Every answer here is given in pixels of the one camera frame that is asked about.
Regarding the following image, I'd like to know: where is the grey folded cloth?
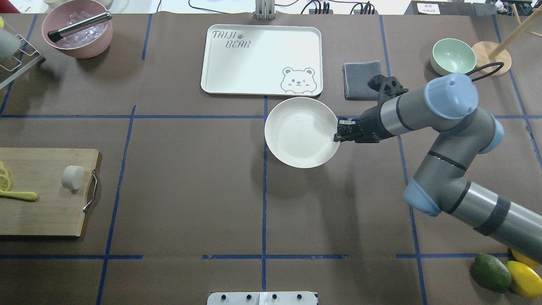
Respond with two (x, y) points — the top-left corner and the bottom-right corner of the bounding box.
(343, 61), (382, 101)

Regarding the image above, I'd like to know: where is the black box with label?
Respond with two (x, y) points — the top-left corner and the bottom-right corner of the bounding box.
(404, 0), (476, 16)

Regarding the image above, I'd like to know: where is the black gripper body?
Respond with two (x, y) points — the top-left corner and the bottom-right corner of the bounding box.
(351, 106), (383, 143)

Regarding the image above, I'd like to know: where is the lemon slice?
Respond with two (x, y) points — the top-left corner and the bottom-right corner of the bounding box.
(0, 167), (11, 181)
(0, 162), (9, 176)
(0, 176), (12, 191)

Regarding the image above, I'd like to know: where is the wooden cutting board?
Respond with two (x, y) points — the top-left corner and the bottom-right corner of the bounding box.
(0, 147), (100, 237)

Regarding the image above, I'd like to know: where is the yellow plastic knife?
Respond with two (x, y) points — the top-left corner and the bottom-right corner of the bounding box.
(0, 191), (39, 202)

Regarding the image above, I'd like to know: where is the green bowl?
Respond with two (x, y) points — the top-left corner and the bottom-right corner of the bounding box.
(430, 38), (477, 76)

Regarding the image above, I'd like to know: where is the grey cup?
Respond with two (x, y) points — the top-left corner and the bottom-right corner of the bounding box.
(0, 28), (21, 61)

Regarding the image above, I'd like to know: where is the yellow lemon near edge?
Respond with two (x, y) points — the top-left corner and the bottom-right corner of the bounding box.
(505, 261), (542, 299)

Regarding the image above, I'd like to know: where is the cream round plate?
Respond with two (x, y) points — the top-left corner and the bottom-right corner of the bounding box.
(264, 97), (340, 169)

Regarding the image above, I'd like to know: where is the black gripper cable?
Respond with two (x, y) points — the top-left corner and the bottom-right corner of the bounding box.
(465, 62), (505, 83)

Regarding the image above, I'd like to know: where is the black power strip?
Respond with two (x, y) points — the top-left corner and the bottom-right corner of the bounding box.
(301, 0), (377, 15)

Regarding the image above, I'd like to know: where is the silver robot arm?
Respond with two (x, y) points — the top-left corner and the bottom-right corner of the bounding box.
(334, 73), (542, 263)

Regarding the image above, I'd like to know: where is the aluminium frame post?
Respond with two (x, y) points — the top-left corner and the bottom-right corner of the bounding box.
(254, 0), (276, 20)

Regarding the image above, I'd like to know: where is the white wire cup rack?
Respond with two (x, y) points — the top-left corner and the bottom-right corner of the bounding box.
(0, 19), (46, 89)

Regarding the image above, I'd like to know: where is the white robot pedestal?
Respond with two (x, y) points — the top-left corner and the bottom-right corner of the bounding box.
(207, 291), (319, 305)

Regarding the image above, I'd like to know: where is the pink bowl with ice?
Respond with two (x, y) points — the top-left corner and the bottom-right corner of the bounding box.
(42, 0), (113, 58)

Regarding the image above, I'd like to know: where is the green avocado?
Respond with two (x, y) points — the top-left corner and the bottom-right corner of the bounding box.
(470, 253), (512, 294)

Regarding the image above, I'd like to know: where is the wooden mug stand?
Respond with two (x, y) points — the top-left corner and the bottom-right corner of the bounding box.
(472, 1), (542, 79)

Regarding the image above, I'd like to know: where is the white bear tray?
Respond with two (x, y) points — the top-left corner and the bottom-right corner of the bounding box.
(201, 24), (324, 97)

